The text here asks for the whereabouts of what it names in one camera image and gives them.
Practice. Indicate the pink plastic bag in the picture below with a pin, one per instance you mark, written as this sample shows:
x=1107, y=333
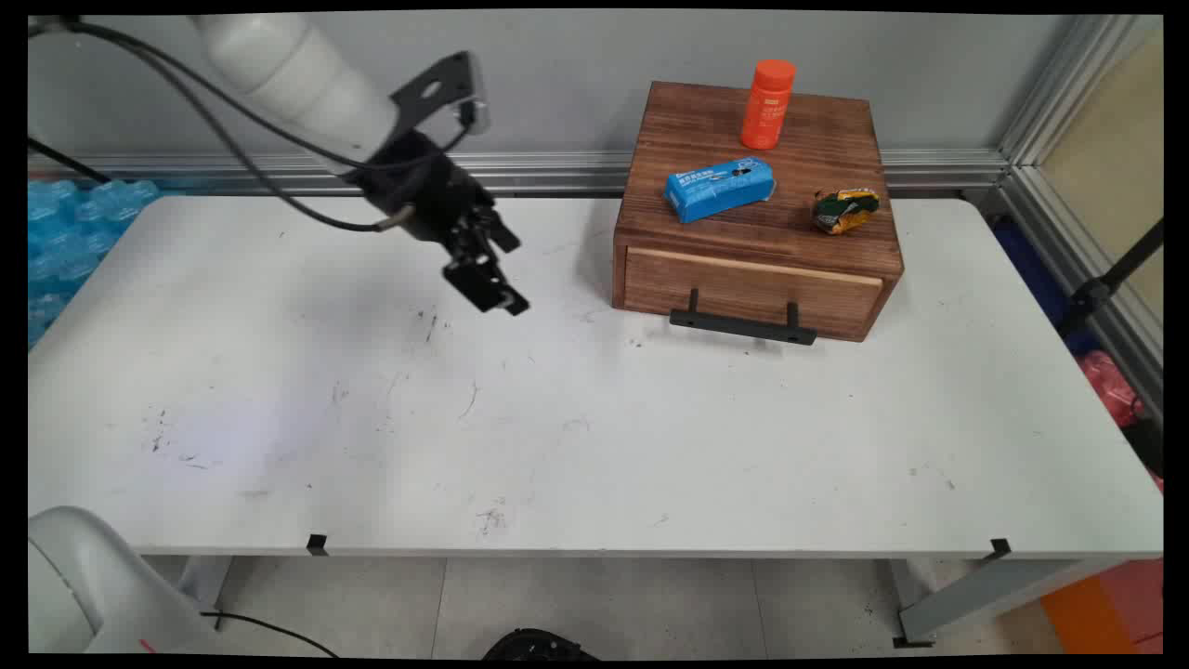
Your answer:
x=1110, y=386

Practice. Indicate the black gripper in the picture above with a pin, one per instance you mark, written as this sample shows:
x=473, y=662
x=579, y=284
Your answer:
x=423, y=190

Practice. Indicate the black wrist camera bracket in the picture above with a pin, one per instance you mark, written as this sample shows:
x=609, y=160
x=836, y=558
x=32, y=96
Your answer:
x=437, y=88

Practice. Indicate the crumpled green yellow snack bag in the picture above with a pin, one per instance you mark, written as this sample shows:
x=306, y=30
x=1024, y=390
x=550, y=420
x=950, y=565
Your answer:
x=843, y=210

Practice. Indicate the orange box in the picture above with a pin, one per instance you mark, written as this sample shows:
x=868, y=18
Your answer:
x=1101, y=604

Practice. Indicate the black tripod stand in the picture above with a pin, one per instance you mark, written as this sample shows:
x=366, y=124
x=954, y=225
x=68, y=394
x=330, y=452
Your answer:
x=1110, y=279

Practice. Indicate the black round floor object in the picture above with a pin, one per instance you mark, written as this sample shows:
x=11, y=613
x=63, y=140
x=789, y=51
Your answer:
x=539, y=644

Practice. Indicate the blue bag under table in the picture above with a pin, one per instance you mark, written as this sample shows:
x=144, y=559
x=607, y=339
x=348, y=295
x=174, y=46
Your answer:
x=1036, y=279

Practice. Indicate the dark wooden drawer cabinet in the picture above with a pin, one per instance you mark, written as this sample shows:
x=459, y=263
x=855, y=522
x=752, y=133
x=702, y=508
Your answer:
x=762, y=186

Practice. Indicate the black tape marker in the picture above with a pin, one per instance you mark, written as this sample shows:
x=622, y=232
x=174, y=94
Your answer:
x=317, y=544
x=999, y=548

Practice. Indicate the grey table leg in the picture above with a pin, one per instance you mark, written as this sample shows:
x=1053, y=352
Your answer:
x=985, y=595

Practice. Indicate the blue tissue packet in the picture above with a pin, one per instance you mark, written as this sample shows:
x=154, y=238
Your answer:
x=720, y=189

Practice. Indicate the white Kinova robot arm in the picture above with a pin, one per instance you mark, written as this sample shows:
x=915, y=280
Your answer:
x=288, y=74

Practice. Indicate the blue water bottle pack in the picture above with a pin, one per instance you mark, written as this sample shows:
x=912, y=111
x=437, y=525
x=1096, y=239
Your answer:
x=70, y=242

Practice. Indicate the orange plastic bottle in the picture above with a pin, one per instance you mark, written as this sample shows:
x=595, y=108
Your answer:
x=767, y=104

